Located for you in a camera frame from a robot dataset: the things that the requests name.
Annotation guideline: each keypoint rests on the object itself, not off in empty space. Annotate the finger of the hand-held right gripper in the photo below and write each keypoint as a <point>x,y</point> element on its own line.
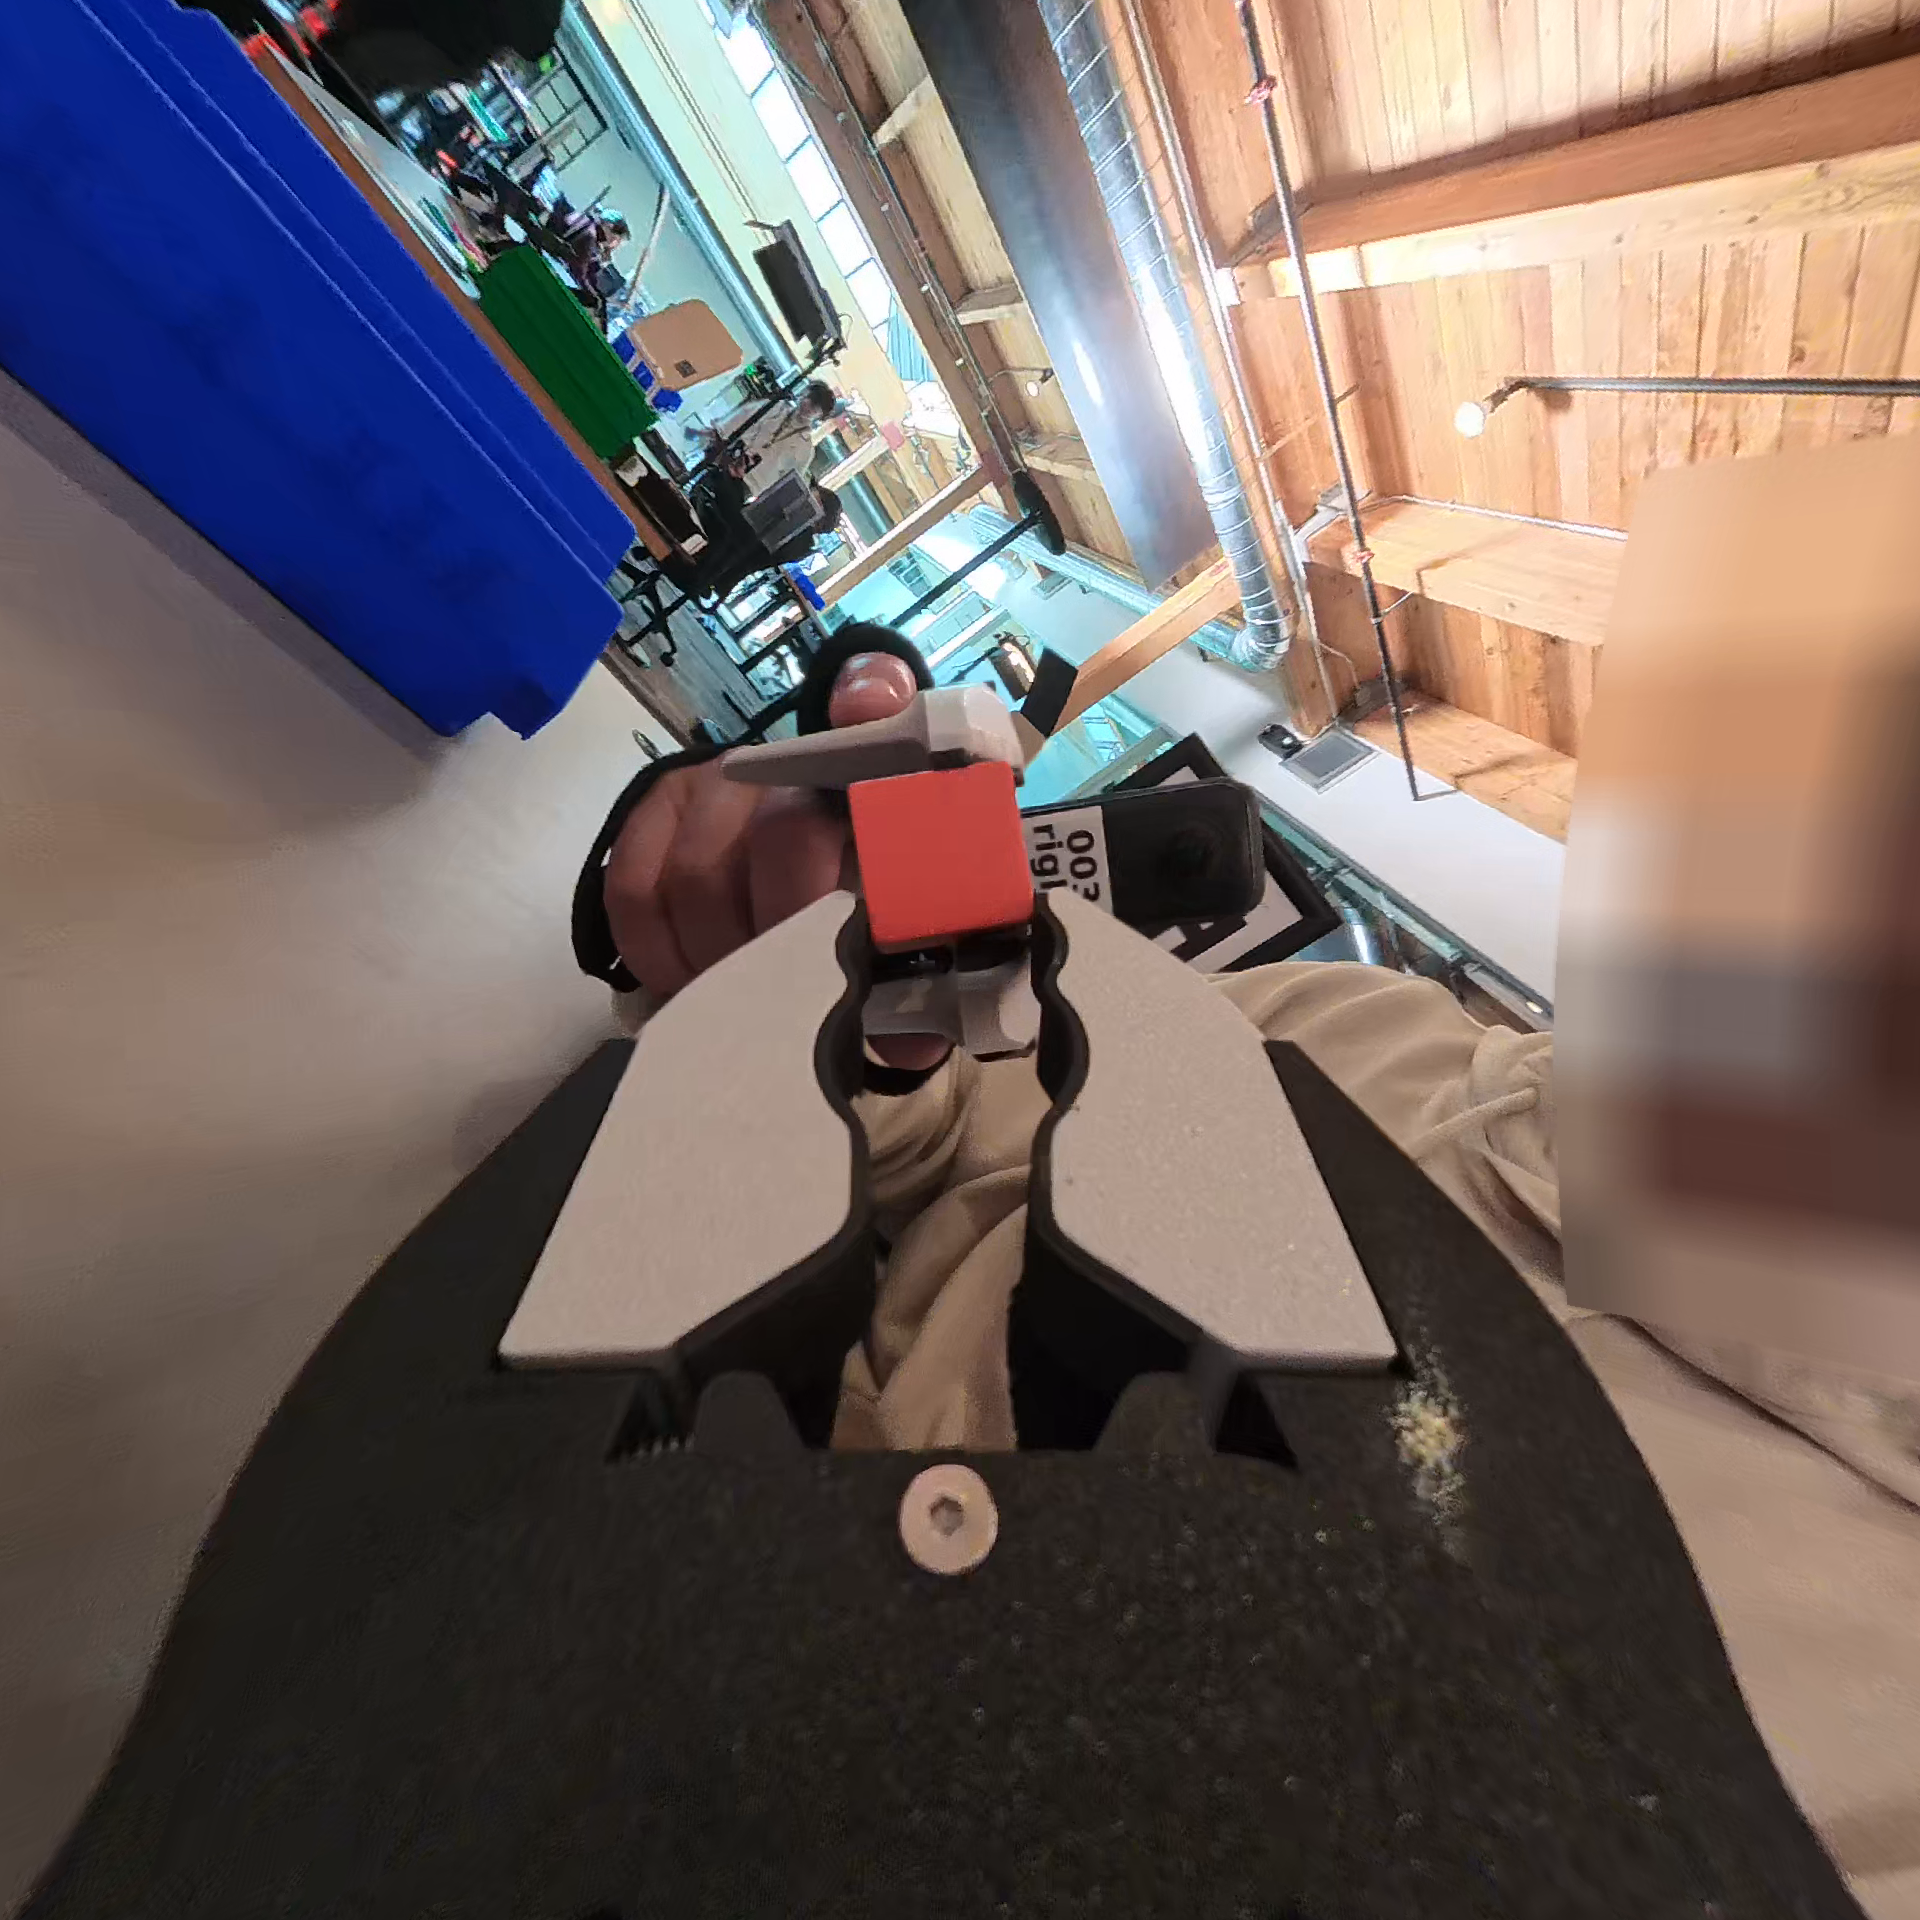
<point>973,737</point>
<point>960,998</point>

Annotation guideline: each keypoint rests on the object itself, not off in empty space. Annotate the silver ventilation duct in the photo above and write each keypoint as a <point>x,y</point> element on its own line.
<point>1096,302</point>

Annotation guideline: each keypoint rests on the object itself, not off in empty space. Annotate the ceiling spotlight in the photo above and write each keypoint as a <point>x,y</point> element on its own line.
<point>1478,411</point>

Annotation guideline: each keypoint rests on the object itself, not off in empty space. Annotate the black hanging monitor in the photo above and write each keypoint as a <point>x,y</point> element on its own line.
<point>796,284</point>

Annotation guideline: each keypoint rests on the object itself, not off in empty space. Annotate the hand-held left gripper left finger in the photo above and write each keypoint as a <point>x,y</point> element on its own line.
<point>691,1187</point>

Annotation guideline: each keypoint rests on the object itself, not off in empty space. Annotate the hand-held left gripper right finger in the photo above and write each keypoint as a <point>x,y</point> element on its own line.
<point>1199,1187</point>

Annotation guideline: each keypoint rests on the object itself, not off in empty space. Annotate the brown cardboard box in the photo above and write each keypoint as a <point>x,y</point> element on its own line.
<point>686,345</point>

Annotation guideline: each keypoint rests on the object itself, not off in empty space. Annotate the green table cover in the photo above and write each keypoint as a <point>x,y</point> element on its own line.
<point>562,355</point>

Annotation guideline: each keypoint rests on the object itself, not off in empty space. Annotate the grey vent grille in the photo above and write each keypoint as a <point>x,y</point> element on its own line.
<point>1332,757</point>

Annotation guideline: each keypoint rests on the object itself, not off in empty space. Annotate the orange wooden cube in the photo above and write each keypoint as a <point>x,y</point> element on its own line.
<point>940,856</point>

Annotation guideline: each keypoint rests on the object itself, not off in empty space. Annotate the person's cream sweater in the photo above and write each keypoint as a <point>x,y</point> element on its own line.
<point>1724,1498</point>

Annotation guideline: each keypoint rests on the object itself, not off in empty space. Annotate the metal conduit pipe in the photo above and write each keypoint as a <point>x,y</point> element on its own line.
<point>1328,406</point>

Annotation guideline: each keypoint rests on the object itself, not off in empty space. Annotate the blue plastic bin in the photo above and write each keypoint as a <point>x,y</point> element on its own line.
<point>269,375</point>

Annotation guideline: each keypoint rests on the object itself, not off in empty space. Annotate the wooden edged table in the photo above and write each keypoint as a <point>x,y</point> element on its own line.
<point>437,270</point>

